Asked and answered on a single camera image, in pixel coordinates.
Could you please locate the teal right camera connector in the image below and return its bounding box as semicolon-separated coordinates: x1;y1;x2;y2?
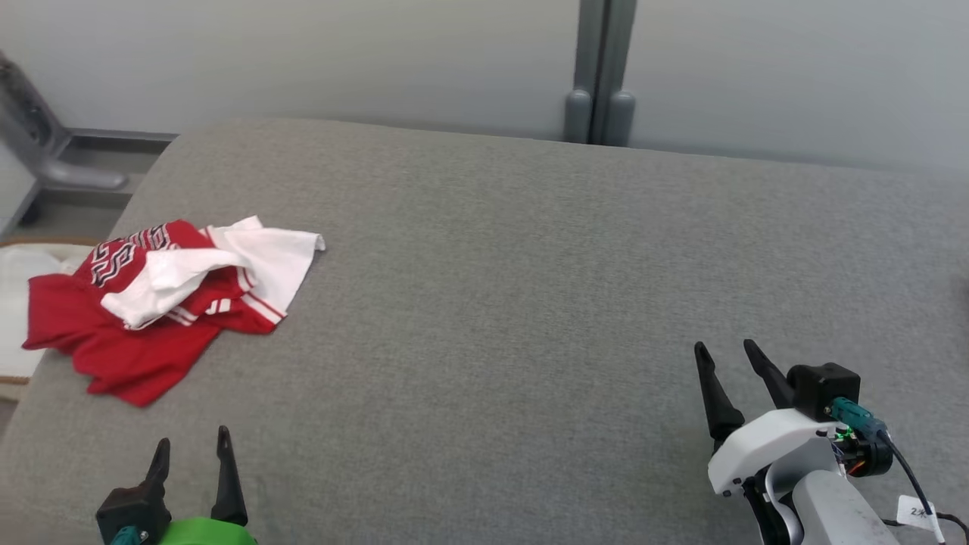
825;397;888;441

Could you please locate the black right gripper motor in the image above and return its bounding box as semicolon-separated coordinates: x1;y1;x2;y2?
836;430;896;479

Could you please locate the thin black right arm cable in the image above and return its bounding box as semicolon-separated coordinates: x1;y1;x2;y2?
877;430;969;545

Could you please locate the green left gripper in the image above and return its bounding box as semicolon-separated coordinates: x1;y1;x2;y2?
142;425;259;545

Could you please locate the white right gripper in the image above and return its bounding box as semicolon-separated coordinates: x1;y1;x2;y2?
693;338;847;498

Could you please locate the grey metal floor rail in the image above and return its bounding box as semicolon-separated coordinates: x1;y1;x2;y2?
0;51;179;229

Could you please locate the white laundry basket brown rim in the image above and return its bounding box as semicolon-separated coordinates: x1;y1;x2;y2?
0;237;101;403

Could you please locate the red white basketball jersey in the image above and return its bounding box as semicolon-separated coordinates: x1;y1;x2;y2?
22;215;327;409

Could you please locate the grey door frame post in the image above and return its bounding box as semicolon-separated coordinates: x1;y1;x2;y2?
563;0;639;148

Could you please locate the white cable tag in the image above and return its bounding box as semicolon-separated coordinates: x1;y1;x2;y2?
896;495;941;532

